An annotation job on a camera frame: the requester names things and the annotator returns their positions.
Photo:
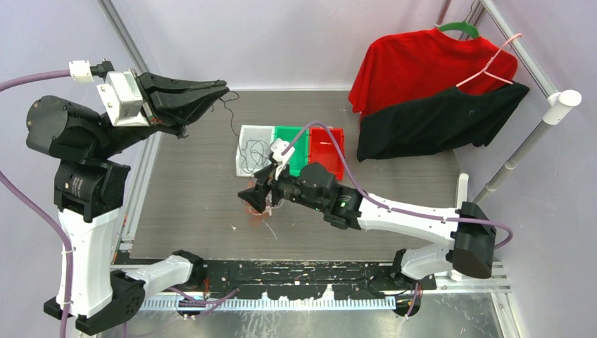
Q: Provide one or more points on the red plastic bin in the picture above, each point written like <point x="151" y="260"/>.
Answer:
<point x="321" y="150"/>

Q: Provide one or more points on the black t-shirt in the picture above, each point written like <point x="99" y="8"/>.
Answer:
<point x="445" y="121"/>

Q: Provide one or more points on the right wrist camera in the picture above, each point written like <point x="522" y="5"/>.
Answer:
<point x="282" y="152"/>

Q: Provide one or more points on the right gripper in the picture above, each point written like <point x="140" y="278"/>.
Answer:
<point x="256" y="195"/>

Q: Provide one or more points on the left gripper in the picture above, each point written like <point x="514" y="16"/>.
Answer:
<point x="172" y="103"/>

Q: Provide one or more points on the pink clothes hanger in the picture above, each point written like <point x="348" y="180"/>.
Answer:
<point x="485" y="69"/>

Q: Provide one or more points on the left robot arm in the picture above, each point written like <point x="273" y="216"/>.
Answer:
<point x="89" y="188"/>

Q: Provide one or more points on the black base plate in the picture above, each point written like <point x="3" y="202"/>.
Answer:
<point x="298" y="280"/>

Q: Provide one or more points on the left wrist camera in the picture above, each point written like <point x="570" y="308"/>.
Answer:
<point x="122" y="99"/>

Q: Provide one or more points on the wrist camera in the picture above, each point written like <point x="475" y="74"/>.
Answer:
<point x="282" y="152"/>
<point x="122" y="99"/>

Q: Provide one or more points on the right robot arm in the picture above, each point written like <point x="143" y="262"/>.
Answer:
<point x="460" y="239"/>

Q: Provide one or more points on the red t-shirt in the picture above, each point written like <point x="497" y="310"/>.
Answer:
<point x="413" y="65"/>

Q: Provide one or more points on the green clothes hanger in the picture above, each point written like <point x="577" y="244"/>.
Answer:
<point x="463" y="27"/>

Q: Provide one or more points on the white plastic bin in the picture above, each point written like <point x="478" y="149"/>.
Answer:
<point x="253" y="148"/>

